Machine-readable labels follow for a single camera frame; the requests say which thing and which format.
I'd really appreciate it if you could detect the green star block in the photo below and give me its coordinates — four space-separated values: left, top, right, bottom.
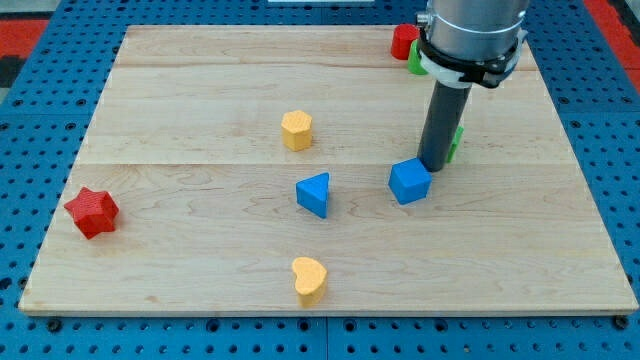
446 125 464 163

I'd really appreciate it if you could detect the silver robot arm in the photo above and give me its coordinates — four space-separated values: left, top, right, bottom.
416 0 529 89

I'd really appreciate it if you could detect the blue triangle block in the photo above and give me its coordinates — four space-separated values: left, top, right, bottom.
295 172 330 218

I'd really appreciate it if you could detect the red star block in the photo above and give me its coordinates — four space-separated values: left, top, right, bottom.
63 187 119 240

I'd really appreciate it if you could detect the yellow hexagon block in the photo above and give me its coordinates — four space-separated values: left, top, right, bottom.
281 110 312 152

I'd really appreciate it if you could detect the blue cube block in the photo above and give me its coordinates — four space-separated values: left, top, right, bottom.
388 158 432 205

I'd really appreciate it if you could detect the yellow heart block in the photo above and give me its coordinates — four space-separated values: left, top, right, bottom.
291 257 328 308

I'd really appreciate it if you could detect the wooden board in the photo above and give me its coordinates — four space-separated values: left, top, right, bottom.
19 25 638 317

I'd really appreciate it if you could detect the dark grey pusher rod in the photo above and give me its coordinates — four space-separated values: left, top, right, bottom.
417 81 471 172

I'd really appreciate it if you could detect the green cylinder block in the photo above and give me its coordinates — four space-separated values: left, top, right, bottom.
407 39 428 75

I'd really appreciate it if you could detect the red cylinder block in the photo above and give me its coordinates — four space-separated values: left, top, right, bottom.
390 23 419 60

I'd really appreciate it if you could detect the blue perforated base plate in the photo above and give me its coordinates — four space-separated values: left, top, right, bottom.
1 0 639 359

